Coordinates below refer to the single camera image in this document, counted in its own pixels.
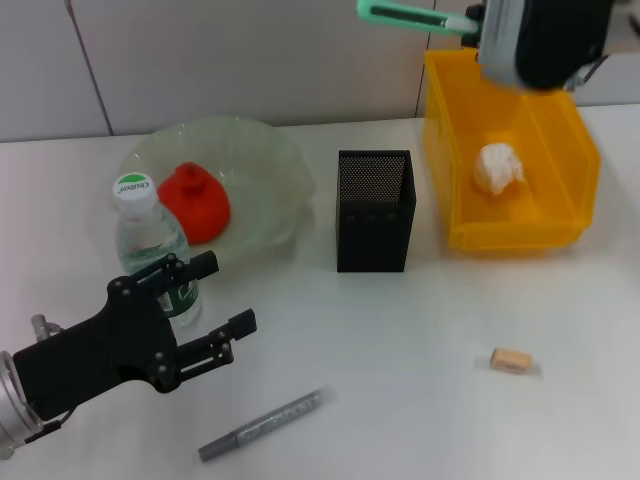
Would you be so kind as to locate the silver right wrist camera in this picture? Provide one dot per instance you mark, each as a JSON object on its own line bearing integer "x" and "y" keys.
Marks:
{"x": 550, "y": 40}

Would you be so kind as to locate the clear green-label water bottle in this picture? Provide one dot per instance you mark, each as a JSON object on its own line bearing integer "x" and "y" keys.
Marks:
{"x": 145, "y": 235}

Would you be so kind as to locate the black mesh pen holder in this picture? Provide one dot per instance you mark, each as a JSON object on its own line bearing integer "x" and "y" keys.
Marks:
{"x": 375, "y": 235}

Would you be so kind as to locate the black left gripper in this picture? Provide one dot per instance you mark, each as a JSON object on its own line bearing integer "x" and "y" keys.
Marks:
{"x": 100, "y": 355}

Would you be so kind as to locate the mint green utility knife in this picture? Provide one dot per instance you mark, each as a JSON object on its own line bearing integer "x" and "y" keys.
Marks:
{"x": 400, "y": 12}

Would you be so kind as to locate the white paper ball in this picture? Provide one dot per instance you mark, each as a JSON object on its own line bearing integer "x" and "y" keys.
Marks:
{"x": 495, "y": 165}

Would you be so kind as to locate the red-orange fruit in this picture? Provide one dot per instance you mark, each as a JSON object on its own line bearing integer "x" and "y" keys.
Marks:
{"x": 200, "y": 210}

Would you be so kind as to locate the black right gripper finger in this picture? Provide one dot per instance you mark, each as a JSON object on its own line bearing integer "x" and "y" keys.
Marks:
{"x": 472, "y": 40}
{"x": 474, "y": 12}

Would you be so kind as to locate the silver glitter pen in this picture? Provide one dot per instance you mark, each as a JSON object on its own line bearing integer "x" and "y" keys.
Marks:
{"x": 265, "y": 420}

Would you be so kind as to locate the yellow plastic bin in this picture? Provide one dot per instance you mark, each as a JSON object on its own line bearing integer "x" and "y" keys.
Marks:
{"x": 550, "y": 150}

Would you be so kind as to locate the small tan cork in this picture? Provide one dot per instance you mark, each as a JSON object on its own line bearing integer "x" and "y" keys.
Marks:
{"x": 510, "y": 360}

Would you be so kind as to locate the translucent green fruit plate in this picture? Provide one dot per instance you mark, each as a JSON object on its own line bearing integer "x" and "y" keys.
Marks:
{"x": 270, "y": 165}

